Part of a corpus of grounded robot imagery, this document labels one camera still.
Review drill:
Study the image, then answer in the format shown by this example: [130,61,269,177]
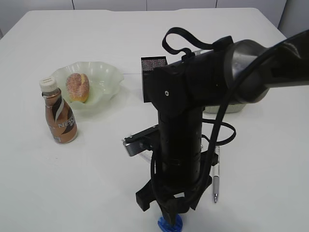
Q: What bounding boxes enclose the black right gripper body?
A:
[135,151,219,212]

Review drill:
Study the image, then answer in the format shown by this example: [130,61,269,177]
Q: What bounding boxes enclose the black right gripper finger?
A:
[156,193,178,225]

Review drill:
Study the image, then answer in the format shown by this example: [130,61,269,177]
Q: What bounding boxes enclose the blue pencil sharpener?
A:
[157,214,183,232]

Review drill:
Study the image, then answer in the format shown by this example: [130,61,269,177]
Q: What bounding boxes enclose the grey white pen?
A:
[212,146,220,203]

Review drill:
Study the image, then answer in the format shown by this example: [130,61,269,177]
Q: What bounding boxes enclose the brown Nescafe coffee bottle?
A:
[39,77,77,144]

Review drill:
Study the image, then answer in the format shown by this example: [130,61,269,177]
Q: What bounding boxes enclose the sugared bread roll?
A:
[66,73,90,103]

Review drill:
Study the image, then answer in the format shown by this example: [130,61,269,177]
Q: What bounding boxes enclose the clear plastic ruler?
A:
[139,150,153,164]

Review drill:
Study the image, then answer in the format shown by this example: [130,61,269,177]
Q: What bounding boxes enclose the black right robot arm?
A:
[133,28,309,225]

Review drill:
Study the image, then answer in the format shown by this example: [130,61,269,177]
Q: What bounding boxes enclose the pale green plastic basket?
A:
[204,102,246,115]

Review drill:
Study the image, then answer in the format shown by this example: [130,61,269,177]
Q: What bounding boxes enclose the pale green wavy glass plate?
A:
[51,61,124,113]

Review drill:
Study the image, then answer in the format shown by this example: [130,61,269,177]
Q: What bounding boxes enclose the black mesh pen holder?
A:
[141,56,168,103]

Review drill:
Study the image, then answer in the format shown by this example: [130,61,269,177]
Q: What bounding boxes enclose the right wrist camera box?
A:
[123,125,159,157]

